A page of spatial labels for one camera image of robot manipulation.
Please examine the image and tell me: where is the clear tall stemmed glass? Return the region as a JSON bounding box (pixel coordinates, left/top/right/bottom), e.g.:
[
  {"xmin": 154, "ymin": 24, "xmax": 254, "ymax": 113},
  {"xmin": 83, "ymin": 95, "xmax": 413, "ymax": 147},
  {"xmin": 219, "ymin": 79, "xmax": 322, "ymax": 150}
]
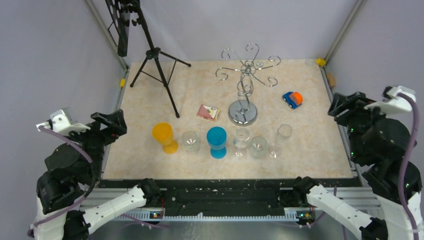
[{"xmin": 267, "ymin": 124, "xmax": 293, "ymax": 159}]

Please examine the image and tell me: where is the yellow wine glass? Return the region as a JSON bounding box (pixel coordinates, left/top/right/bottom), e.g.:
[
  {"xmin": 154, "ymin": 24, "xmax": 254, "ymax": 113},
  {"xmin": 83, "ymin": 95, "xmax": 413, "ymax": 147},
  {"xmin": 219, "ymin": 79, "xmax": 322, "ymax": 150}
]
[{"xmin": 151, "ymin": 122, "xmax": 179, "ymax": 154}]

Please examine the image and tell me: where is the black perforated plate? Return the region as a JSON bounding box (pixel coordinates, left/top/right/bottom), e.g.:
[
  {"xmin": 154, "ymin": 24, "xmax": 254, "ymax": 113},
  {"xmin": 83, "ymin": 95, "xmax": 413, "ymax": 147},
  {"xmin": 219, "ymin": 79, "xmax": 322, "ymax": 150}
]
[{"xmin": 105, "ymin": 0, "xmax": 131, "ymax": 57}]

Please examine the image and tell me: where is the clear small wine glass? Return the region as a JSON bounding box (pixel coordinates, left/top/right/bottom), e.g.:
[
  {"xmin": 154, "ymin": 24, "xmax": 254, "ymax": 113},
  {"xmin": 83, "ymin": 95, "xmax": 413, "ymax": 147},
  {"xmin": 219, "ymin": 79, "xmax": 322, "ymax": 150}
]
[{"xmin": 233, "ymin": 128, "xmax": 251, "ymax": 157}]

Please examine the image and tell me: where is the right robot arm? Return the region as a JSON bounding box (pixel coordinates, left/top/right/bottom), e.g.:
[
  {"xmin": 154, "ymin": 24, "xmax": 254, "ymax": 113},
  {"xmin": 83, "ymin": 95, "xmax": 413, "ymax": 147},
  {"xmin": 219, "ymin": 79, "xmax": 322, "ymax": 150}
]
[{"xmin": 293, "ymin": 92, "xmax": 424, "ymax": 240}]

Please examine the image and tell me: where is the clear patterned wine glass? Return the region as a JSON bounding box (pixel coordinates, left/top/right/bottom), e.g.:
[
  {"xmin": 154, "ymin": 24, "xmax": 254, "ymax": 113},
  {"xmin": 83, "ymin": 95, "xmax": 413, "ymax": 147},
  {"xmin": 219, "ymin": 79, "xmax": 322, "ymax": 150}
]
[{"xmin": 181, "ymin": 131, "xmax": 200, "ymax": 153}]

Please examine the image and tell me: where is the yellow left edge clamp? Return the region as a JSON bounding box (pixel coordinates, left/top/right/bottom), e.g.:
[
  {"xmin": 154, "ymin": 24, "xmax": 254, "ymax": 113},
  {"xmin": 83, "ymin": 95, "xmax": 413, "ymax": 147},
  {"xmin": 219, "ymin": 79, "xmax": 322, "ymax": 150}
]
[{"xmin": 119, "ymin": 78, "xmax": 126, "ymax": 88}]

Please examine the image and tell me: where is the yellow corner clamp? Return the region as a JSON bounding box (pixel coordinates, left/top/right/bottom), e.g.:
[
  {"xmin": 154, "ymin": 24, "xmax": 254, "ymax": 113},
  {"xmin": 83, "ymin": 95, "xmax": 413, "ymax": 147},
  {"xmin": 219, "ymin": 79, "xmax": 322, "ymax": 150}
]
[{"xmin": 315, "ymin": 58, "xmax": 327, "ymax": 67}]

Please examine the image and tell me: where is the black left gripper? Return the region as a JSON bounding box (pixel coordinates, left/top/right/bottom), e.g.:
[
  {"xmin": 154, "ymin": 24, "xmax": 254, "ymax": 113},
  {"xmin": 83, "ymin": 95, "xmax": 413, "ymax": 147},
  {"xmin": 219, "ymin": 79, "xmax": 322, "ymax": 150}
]
[{"xmin": 66, "ymin": 108, "xmax": 129, "ymax": 181}]

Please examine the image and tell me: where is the playing card box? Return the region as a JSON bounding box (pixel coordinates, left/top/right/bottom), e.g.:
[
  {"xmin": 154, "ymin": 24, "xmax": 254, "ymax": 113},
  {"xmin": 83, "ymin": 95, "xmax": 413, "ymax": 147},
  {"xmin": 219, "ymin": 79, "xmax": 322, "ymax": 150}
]
[{"xmin": 196, "ymin": 104, "xmax": 221, "ymax": 122}]

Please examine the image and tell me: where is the blue orange toy car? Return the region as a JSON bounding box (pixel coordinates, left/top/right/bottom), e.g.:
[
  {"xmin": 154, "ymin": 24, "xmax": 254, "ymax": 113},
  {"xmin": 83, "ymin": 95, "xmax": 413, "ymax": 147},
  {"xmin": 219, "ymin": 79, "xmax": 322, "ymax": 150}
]
[{"xmin": 282, "ymin": 91, "xmax": 303, "ymax": 109}]

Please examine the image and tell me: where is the blue wine glass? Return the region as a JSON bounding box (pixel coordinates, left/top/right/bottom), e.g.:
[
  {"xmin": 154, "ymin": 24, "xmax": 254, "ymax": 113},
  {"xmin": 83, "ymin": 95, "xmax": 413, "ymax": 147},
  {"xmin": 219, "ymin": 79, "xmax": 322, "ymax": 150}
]
[{"xmin": 206, "ymin": 126, "xmax": 227, "ymax": 159}]

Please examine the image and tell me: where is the black tripod stand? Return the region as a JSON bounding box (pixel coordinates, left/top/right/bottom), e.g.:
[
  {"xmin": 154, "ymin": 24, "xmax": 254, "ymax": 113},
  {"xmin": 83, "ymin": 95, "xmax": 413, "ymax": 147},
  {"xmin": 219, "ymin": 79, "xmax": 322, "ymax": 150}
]
[{"xmin": 129, "ymin": 0, "xmax": 192, "ymax": 119}]

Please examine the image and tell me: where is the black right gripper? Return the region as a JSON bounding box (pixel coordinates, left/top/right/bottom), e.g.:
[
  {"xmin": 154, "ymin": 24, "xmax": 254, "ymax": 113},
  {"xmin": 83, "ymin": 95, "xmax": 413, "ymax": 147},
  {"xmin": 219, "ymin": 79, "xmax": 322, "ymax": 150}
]
[{"xmin": 326, "ymin": 90, "xmax": 391, "ymax": 162}]

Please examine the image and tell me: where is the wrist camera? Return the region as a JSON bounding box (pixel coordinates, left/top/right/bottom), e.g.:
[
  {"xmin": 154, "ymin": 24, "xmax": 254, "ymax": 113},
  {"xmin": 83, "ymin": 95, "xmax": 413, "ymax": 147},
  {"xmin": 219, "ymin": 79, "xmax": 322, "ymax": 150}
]
[
  {"xmin": 36, "ymin": 107, "xmax": 91, "ymax": 136},
  {"xmin": 363, "ymin": 85, "xmax": 416, "ymax": 115}
]

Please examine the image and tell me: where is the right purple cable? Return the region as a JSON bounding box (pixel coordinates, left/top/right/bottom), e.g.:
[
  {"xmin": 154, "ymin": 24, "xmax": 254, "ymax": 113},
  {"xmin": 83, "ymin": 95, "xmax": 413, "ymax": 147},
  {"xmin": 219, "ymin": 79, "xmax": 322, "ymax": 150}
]
[{"xmin": 395, "ymin": 92, "xmax": 422, "ymax": 240}]

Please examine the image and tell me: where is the chrome wine glass rack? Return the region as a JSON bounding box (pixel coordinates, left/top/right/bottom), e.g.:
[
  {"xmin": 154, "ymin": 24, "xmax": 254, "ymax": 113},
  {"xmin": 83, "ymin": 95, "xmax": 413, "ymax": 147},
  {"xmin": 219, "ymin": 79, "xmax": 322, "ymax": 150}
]
[{"xmin": 215, "ymin": 42, "xmax": 281, "ymax": 127}]

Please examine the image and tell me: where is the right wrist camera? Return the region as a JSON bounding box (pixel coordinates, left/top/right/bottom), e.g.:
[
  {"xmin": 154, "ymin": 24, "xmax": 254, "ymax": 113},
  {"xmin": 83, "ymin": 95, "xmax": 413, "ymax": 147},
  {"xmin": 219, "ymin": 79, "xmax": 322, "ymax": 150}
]
[{"xmin": 363, "ymin": 85, "xmax": 416, "ymax": 115}]

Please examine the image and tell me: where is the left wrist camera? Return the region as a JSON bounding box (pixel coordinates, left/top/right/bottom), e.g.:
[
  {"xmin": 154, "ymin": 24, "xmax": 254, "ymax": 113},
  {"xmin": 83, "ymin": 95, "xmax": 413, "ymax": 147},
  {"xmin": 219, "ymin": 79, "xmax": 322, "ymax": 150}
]
[{"xmin": 36, "ymin": 107, "xmax": 91, "ymax": 136}]

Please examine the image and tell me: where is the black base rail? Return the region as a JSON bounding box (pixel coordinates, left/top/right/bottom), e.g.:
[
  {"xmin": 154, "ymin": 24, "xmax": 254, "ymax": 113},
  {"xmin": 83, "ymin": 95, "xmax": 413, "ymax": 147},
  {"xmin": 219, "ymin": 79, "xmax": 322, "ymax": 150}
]
[{"xmin": 99, "ymin": 178, "xmax": 364, "ymax": 220}]

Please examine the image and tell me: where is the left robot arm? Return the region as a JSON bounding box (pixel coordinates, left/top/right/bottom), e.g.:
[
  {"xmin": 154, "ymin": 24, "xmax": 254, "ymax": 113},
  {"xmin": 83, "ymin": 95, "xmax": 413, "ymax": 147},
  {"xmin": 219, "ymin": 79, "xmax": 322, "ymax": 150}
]
[{"xmin": 27, "ymin": 108, "xmax": 161, "ymax": 240}]

